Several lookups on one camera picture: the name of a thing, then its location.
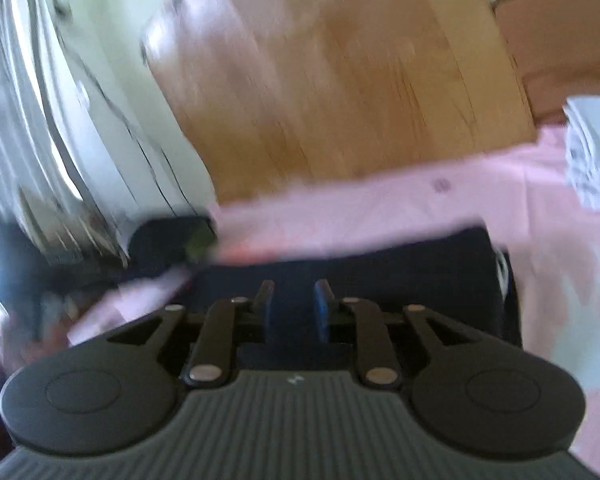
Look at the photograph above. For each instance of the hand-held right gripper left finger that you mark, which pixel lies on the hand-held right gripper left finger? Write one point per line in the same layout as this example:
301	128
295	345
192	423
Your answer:
265	310

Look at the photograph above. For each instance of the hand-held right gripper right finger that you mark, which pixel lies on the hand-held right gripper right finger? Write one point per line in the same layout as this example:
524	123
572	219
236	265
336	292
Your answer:
323	310

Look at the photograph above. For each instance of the navy patterned knit garment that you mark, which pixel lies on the navy patterned knit garment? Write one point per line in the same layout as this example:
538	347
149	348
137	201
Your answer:
380	280

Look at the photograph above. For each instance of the stack of white folded clothes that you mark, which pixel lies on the stack of white folded clothes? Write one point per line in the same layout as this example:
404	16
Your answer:
597	152

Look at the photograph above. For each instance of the pink printed blanket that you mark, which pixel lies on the pink printed blanket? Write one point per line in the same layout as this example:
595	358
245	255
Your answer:
390	200

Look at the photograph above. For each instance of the white curtain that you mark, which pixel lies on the white curtain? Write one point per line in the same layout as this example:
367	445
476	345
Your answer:
35	110

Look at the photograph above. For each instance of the wooden headboard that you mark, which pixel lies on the wooden headboard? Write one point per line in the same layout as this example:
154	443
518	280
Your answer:
330	75

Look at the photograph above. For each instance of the brown wooden panel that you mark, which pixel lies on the brown wooden panel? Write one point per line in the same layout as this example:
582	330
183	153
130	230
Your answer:
565	45

